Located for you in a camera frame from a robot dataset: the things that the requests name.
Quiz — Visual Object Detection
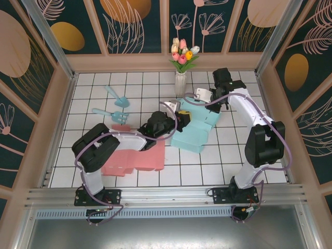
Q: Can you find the artificial tulip bouquet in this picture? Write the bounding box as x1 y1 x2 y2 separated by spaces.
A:
168 37 201 75

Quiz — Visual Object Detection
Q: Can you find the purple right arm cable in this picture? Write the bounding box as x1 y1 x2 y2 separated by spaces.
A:
183 92 292 224

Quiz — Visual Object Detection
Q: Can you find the small circuit board with wires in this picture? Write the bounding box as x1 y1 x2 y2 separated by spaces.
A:
240 198 261 217

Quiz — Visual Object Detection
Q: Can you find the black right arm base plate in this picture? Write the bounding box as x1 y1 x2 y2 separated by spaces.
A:
212 186 260 205

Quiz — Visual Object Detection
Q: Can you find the light blue toy shovel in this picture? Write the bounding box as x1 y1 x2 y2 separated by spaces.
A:
104 85 130 108

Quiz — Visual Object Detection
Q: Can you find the slotted grey cable duct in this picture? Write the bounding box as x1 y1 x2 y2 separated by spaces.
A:
35 207 236 219

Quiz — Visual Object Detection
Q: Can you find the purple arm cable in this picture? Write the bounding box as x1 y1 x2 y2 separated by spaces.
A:
74 101 182 227
183 92 292 224

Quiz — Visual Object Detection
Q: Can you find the light blue toy garden fork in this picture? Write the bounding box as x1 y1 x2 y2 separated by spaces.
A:
92 107 130 125

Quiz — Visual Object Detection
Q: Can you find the aluminium table side rail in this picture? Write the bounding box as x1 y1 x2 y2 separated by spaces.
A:
38 73 78 188
255 72 295 184

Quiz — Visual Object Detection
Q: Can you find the light blue paper box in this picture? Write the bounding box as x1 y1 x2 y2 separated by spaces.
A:
170 96 223 154

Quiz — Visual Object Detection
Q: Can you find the aluminium frame post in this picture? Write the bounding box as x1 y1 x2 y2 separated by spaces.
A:
255 0 304 77
20 0 79 81

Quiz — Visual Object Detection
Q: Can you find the pink paper box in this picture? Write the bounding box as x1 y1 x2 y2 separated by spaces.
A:
100 123 167 177

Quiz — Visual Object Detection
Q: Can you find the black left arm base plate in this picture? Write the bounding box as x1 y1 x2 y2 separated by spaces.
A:
74 188 122 207

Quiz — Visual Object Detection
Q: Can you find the grey metal sheet panel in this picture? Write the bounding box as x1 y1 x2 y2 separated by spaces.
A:
25 217 311 249

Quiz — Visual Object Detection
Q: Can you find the aluminium mounting rail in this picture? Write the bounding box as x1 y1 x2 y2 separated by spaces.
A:
24 183 309 209

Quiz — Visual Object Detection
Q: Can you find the white ribbed vase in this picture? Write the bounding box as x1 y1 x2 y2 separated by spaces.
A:
174 71 188 98

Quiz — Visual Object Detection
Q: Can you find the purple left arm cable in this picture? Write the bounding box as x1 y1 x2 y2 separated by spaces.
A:
74 101 182 227

